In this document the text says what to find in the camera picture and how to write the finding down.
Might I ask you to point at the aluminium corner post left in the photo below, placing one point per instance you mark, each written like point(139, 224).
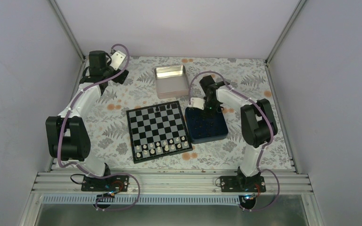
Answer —
point(65, 25)

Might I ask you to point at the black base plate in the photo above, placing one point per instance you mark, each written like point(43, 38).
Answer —
point(231, 184)
point(113, 184)

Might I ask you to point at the aluminium corner post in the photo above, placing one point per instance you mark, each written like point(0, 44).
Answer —
point(65, 25)
point(297, 10)

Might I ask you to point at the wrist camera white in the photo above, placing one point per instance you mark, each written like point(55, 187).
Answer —
point(198, 103)
point(117, 59)

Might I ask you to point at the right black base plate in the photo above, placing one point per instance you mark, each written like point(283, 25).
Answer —
point(231, 184)

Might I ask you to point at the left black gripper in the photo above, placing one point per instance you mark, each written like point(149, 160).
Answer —
point(120, 80)

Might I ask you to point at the dark blue piece box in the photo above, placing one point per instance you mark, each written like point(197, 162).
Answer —
point(204, 127)

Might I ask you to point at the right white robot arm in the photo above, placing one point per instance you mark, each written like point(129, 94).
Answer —
point(257, 123)

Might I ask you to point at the aluminium front rail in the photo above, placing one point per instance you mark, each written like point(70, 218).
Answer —
point(188, 183)

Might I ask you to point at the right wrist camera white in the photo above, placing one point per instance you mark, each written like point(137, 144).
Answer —
point(198, 103)

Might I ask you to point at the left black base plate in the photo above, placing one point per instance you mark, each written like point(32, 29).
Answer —
point(113, 184)

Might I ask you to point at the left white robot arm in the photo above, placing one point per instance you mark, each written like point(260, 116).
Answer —
point(67, 136)

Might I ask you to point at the white slotted cable duct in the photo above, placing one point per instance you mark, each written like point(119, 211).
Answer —
point(148, 199)

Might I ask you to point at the black grey chess board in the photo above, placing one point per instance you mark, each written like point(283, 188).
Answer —
point(150, 129)

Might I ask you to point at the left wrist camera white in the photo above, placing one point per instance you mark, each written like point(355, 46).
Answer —
point(117, 59)

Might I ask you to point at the floral table mat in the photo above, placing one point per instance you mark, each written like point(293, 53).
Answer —
point(108, 130)

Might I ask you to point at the aluminium corner post right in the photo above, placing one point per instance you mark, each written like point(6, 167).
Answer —
point(297, 10)

